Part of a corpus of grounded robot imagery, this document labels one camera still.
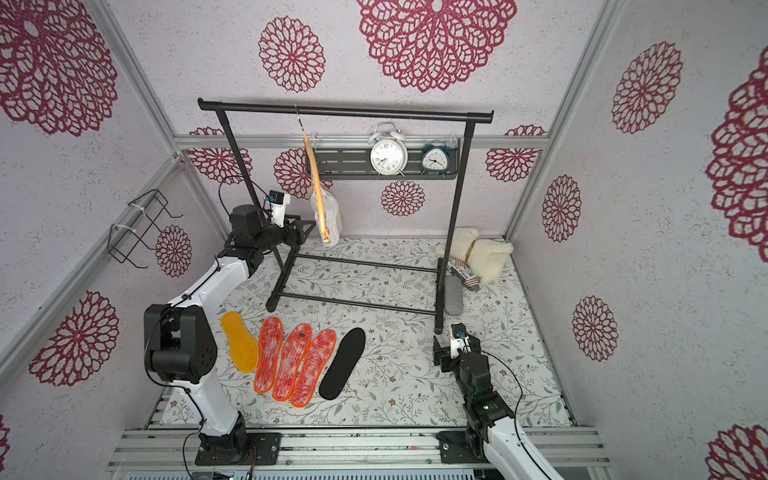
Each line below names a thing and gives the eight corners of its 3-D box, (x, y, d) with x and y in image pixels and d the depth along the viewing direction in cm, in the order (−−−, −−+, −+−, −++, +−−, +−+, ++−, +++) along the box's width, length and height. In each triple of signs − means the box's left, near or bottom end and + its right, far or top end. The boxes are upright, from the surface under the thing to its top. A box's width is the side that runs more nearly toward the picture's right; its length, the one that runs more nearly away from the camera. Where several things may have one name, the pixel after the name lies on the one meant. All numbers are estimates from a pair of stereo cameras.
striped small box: (470, 294, 105) (472, 289, 102) (444, 267, 113) (446, 261, 111) (483, 287, 107) (485, 282, 104) (457, 260, 115) (458, 254, 112)
